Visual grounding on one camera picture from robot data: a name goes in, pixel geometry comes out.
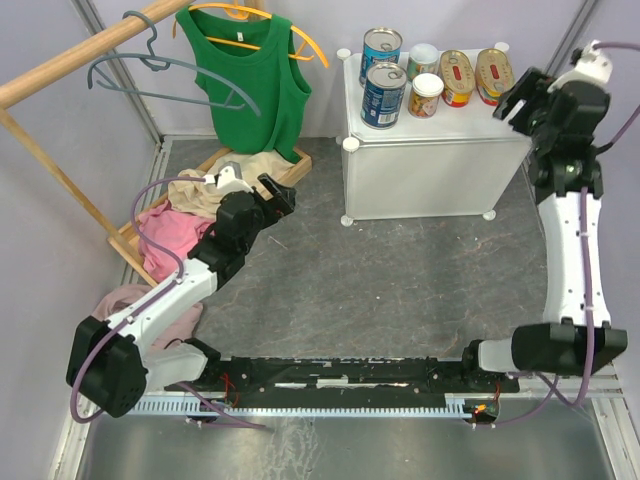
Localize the oval sardine tin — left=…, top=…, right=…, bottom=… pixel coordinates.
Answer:
left=475, top=48, right=515, bottom=106
left=439, top=50, right=475, bottom=108

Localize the small cup white lid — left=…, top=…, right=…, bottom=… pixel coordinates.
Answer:
left=408, top=73, right=444, bottom=118

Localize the dark blue tin can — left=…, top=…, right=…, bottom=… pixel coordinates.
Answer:
left=361, top=62, right=407, bottom=129

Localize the blue soup can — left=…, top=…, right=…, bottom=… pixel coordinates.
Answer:
left=359, top=27, right=403, bottom=86

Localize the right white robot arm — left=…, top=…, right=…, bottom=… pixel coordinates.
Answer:
left=458, top=68, right=628, bottom=391

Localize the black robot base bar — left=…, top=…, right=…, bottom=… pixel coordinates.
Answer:
left=188, top=342, right=520, bottom=408

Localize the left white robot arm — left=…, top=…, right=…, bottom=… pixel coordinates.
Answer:
left=66, top=173, right=296, bottom=423

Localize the beige cloth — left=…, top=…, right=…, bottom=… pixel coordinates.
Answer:
left=168, top=151, right=293, bottom=220

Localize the pink cloth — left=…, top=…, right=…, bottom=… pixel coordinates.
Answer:
left=138, top=202, right=211, bottom=282

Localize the white plastic cube cabinet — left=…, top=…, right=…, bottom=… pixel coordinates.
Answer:
left=336, top=49, right=531, bottom=226

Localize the mauve cloth on floor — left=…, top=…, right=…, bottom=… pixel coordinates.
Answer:
left=92, top=284, right=204, bottom=351

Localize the wooden tray base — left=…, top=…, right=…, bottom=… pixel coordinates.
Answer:
left=107, top=147, right=312, bottom=287

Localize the green tank top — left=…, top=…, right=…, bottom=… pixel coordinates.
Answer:
left=176, top=8, right=312, bottom=164

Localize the grey clothes hanger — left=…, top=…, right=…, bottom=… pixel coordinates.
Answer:
left=86, top=10, right=262, bottom=117

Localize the orange clothes hanger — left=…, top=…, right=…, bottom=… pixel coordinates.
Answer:
left=172, top=2, right=329, bottom=68

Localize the wooden clothes rack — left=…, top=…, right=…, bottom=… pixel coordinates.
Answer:
left=0, top=0, right=266, bottom=236

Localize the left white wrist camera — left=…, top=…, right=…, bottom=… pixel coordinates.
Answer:
left=203, top=161, right=253, bottom=195

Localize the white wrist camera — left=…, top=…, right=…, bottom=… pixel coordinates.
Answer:
left=203, top=161, right=253, bottom=195
left=547, top=40, right=613, bottom=94

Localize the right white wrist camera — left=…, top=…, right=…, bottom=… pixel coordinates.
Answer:
left=547, top=40, right=613, bottom=94

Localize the white slotted cable duct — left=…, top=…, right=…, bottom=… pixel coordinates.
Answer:
left=128, top=392, right=472, bottom=420

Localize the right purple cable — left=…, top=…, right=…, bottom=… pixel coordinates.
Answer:
left=472, top=42, right=640, bottom=429

